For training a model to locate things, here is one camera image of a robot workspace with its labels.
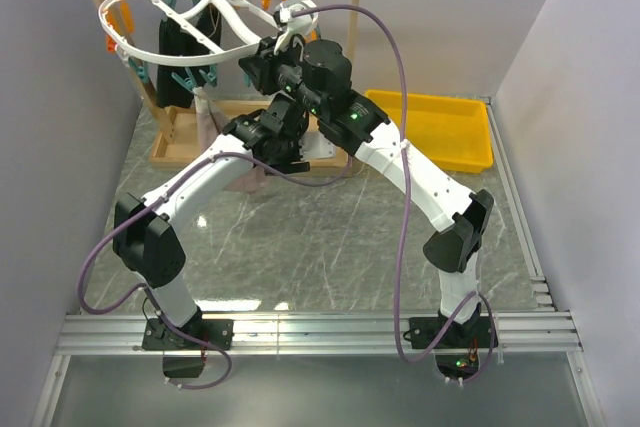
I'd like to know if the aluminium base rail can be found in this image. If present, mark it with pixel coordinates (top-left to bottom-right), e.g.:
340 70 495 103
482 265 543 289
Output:
54 311 582 356

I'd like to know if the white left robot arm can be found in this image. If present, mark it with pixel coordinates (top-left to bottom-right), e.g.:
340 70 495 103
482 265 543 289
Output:
113 94 309 349

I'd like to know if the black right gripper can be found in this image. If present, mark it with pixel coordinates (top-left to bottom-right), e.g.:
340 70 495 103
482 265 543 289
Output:
238 34 326 120

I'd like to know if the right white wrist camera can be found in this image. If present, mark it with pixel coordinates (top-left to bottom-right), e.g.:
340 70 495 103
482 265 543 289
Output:
274 0 315 54

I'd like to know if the orange clothes peg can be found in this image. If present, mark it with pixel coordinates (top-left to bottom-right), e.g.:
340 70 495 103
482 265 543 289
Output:
105 12 120 53
119 0 135 33

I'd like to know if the black hanging underwear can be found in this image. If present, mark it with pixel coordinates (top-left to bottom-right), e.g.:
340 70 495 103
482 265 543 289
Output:
155 2 223 110

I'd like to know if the yellow plastic tray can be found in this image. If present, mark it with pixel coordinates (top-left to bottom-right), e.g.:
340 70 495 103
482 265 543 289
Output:
358 89 494 174

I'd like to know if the wooden hanger rack frame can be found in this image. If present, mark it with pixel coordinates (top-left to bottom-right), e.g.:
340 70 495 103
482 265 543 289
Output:
66 0 364 178

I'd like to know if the teal clothes peg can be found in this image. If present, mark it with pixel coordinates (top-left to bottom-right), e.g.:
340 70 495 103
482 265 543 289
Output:
171 66 218 92
127 57 150 85

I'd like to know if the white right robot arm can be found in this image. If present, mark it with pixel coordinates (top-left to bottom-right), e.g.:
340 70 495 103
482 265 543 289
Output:
239 38 494 347

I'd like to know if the pink and cream underwear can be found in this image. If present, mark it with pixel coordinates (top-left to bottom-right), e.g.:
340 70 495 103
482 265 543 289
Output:
193 87 268 194

